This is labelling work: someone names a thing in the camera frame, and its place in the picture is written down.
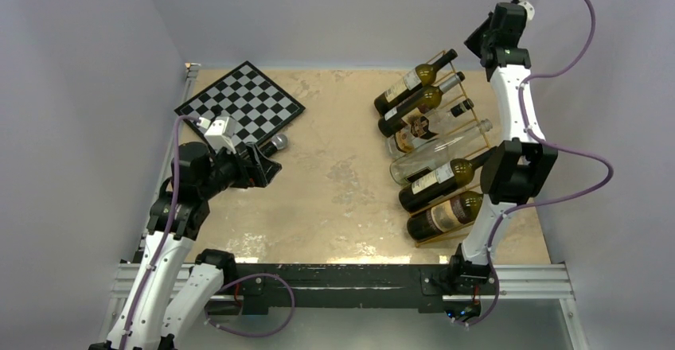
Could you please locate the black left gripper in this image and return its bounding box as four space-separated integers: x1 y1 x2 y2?
198 141 280 199

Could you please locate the green wine bottle dark label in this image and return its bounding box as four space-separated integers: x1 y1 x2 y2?
377 72 466 138

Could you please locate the clear square liquor bottle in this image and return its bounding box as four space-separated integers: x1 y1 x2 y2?
385 99 474 159

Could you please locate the tall dark green bottle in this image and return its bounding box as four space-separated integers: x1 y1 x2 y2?
399 147 496 212

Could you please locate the clear glass bottle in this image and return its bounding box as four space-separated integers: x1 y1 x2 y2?
389 119 494 185

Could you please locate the green bottle silver neck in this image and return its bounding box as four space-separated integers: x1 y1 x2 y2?
407 191 483 242

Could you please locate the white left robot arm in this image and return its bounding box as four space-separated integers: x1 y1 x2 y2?
90 134 288 349

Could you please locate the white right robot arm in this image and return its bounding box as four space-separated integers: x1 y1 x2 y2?
447 0 558 292

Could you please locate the black silver microphone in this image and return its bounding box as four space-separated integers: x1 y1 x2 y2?
259 134 289 158

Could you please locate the black white chessboard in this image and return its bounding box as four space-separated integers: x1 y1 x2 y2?
174 61 305 149

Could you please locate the small black chess piece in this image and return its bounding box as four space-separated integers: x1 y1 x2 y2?
211 105 222 116

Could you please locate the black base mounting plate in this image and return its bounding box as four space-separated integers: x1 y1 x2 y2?
208 263 496 315

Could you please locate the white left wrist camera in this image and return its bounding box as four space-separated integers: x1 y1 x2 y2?
197 116 238 154

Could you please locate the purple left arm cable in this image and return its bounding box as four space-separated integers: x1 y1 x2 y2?
116 115 202 350

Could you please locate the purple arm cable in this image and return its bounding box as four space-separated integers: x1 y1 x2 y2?
485 0 615 270
116 115 202 350

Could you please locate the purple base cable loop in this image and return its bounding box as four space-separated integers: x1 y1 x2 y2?
205 272 298 339

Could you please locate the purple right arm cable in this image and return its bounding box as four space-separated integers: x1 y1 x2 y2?
485 0 615 270

